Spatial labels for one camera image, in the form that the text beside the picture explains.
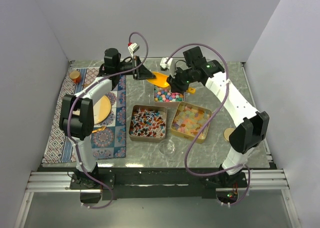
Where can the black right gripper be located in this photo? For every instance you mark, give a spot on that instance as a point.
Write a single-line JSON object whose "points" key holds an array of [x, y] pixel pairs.
{"points": [[175, 86]]}

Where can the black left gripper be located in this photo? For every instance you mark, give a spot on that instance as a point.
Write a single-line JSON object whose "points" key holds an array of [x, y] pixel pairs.
{"points": [[142, 73]]}

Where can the yellow plastic scoop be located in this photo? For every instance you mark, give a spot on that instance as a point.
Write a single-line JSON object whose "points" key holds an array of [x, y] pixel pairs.
{"points": [[161, 81]]}

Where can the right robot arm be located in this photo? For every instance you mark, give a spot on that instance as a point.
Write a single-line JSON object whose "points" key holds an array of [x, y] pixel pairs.
{"points": [[250, 124]]}

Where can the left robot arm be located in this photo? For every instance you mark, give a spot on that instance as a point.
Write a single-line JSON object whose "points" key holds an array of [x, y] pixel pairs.
{"points": [[77, 112]]}

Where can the pink tin of star candies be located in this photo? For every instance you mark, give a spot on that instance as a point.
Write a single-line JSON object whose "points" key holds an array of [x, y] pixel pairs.
{"points": [[164, 97]]}

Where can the yellow tin of popsicle candies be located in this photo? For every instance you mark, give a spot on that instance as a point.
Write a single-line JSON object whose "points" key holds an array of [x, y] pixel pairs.
{"points": [[188, 120]]}

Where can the gold tin of lollipops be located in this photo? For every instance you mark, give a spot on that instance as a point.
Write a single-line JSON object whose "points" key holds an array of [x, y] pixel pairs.
{"points": [[148, 123]]}

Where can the yellow round plate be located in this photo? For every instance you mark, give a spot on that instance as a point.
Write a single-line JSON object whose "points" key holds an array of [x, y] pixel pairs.
{"points": [[101, 109]]}

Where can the clear glass jar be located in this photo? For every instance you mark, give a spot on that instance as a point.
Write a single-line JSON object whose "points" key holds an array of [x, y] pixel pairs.
{"points": [[166, 148]]}

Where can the gold fork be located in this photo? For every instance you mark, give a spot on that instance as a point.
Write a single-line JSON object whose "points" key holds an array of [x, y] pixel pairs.
{"points": [[102, 128]]}

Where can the round wooden jar lid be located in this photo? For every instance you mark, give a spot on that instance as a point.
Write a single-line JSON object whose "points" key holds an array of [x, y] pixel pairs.
{"points": [[227, 132]]}

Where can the orange cup with lid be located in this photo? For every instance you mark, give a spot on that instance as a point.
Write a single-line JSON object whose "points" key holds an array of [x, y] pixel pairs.
{"points": [[75, 76]]}

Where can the patterned mandala placemat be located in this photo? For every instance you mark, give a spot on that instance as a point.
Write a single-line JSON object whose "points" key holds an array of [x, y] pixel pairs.
{"points": [[107, 144]]}

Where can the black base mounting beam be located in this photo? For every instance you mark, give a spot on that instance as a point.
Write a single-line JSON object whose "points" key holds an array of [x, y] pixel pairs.
{"points": [[131, 183]]}

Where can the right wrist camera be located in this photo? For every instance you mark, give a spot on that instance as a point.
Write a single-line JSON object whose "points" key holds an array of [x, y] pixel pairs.
{"points": [[166, 64]]}

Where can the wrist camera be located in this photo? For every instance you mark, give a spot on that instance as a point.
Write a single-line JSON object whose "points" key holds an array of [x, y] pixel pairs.
{"points": [[133, 47], [166, 64]]}

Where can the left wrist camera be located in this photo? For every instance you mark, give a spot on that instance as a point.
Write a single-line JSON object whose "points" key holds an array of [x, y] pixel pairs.
{"points": [[133, 47]]}

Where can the aluminium rail frame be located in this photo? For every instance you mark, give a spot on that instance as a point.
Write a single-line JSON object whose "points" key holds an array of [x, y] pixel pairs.
{"points": [[48, 203]]}

